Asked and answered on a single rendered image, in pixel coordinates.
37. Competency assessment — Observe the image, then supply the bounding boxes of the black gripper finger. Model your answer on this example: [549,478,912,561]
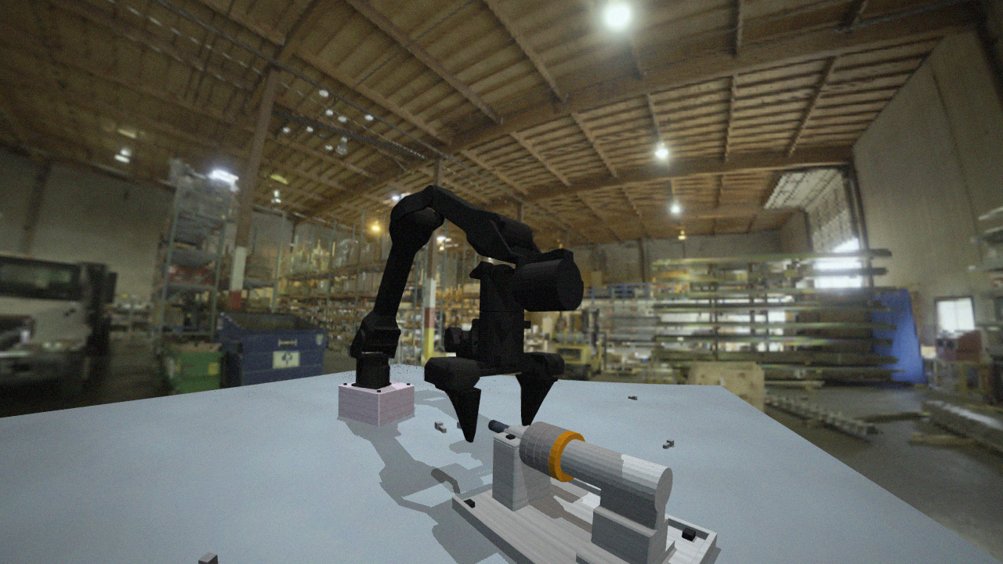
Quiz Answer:
[435,385,481,443]
[516,374,558,426]

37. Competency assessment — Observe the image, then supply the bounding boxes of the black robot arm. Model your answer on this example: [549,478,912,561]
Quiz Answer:
[350,185,584,389]

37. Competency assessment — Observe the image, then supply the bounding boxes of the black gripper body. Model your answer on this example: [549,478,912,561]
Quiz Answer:
[424,312,564,390]

